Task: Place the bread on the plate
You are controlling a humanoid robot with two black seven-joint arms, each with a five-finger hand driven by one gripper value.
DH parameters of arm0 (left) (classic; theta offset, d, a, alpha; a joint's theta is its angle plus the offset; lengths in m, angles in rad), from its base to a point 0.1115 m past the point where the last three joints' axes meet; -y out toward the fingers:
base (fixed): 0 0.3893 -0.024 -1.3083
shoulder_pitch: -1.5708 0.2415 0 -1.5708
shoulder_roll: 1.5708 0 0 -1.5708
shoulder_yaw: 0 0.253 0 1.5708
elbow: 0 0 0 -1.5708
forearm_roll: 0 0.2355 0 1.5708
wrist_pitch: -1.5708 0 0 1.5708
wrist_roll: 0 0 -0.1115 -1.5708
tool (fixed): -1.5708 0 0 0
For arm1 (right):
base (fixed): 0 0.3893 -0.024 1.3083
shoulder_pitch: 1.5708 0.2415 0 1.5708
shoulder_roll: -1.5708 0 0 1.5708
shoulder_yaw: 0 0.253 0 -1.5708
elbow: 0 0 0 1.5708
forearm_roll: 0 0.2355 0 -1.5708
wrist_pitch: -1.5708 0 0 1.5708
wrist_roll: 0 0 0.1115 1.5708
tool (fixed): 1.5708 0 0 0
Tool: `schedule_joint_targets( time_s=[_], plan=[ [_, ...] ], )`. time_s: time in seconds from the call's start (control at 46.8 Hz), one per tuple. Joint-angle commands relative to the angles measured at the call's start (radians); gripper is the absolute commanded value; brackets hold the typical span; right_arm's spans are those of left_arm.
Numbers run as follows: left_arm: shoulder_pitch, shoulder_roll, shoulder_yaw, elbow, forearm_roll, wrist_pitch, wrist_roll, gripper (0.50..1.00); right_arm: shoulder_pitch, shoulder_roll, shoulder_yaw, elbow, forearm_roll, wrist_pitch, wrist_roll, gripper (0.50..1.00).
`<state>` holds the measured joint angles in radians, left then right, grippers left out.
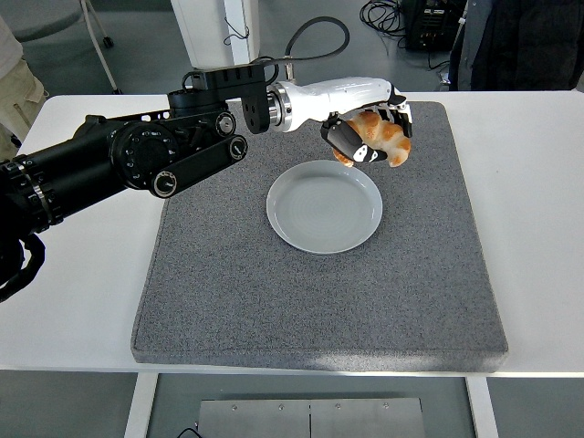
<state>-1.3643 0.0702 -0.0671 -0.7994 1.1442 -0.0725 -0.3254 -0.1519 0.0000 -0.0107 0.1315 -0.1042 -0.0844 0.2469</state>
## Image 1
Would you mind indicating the white and black hand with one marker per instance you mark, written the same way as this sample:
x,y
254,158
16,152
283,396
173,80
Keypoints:
x,y
337,96

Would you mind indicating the golden croissant bread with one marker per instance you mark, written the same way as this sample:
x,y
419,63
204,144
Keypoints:
x,y
383,132

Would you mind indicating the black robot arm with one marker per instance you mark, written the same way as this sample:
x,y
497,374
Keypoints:
x,y
91,155

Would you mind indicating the pale grey round plate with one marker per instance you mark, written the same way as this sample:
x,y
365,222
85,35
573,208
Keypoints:
x,y
324,210

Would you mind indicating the grey metal plate with screws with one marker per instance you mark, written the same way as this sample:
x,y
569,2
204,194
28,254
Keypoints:
x,y
310,417

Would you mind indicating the black electronics box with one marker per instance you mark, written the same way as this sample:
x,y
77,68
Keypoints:
x,y
424,27

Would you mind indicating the white box cabinet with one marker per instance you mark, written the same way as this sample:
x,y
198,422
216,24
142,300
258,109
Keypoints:
x,y
201,32

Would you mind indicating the person in dark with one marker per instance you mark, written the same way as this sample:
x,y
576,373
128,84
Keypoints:
x,y
524,45

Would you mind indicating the grey speckled square mat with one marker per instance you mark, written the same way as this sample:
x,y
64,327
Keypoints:
x,y
319,296

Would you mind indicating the grey chair with castors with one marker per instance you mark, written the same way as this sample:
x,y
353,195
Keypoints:
x,y
45,13

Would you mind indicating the person in beige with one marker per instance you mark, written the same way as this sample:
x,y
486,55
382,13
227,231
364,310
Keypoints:
x,y
13,91

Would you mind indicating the white table leg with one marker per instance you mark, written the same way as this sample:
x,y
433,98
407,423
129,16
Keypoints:
x,y
139,406
482,410

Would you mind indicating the white post with base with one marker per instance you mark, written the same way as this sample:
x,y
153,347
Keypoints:
x,y
239,23

